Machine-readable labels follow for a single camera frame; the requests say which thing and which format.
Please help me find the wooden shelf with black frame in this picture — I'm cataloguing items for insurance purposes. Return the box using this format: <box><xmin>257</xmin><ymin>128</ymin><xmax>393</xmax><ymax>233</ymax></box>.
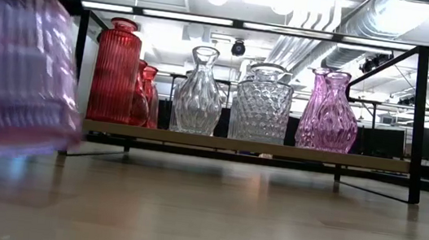
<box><xmin>56</xmin><ymin>1</ymin><xmax>429</xmax><ymax>206</ymax></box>

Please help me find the pink wide ribbed glass vase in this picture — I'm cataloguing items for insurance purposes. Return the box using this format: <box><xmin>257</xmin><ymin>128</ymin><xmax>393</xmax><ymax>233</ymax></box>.
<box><xmin>0</xmin><ymin>0</ymin><xmax>99</xmax><ymax>171</ymax></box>

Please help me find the red cone-shaped glass vase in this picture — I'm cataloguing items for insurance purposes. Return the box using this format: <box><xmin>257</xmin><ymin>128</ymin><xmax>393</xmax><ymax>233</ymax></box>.
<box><xmin>136</xmin><ymin>64</ymin><xmax>166</xmax><ymax>130</ymax></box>

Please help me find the red ribbed cylinder glass vase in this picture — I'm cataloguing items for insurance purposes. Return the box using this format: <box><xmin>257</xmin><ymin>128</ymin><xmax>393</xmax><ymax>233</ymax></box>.
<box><xmin>85</xmin><ymin>14</ymin><xmax>147</xmax><ymax>126</ymax></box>

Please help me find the pink cone-shaped glass vase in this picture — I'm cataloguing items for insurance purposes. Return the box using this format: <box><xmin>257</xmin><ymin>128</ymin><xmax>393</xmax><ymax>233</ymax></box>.
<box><xmin>293</xmin><ymin>65</ymin><xmax>331</xmax><ymax>151</ymax></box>

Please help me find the red bulbous ribbed glass vase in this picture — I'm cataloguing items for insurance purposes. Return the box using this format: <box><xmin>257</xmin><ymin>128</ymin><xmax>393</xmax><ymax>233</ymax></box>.
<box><xmin>129</xmin><ymin>59</ymin><xmax>156</xmax><ymax>128</ymax></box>

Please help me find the long white light bar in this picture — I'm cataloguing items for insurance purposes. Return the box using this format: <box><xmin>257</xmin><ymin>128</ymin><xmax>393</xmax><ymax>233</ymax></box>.
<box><xmin>79</xmin><ymin>0</ymin><xmax>429</xmax><ymax>55</ymax></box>

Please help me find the black rectangular panel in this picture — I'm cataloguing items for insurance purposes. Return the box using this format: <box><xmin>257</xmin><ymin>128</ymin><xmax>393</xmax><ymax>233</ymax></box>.
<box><xmin>155</xmin><ymin>98</ymin><xmax>301</xmax><ymax>147</ymax></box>

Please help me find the clear faceted wide glass vase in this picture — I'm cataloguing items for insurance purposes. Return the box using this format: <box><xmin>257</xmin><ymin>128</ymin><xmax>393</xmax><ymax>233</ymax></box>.
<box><xmin>171</xmin><ymin>42</ymin><xmax>230</xmax><ymax>138</ymax></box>

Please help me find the pink small glass vase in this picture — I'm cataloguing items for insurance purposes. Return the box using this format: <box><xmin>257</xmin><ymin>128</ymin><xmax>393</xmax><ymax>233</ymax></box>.
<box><xmin>311</xmin><ymin>69</ymin><xmax>366</xmax><ymax>156</ymax></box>

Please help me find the clear large ribbed glass vase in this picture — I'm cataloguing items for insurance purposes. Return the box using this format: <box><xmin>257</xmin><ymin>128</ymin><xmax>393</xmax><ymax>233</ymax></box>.
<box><xmin>230</xmin><ymin>59</ymin><xmax>298</xmax><ymax>147</ymax></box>

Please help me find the black round rig camera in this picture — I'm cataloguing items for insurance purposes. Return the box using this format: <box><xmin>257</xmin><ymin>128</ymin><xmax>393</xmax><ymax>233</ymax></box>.
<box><xmin>229</xmin><ymin>38</ymin><xmax>248</xmax><ymax>58</ymax></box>

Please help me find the silver ceiling air duct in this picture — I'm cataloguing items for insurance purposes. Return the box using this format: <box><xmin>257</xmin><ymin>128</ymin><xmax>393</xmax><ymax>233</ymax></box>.
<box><xmin>265</xmin><ymin>0</ymin><xmax>429</xmax><ymax>94</ymax></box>

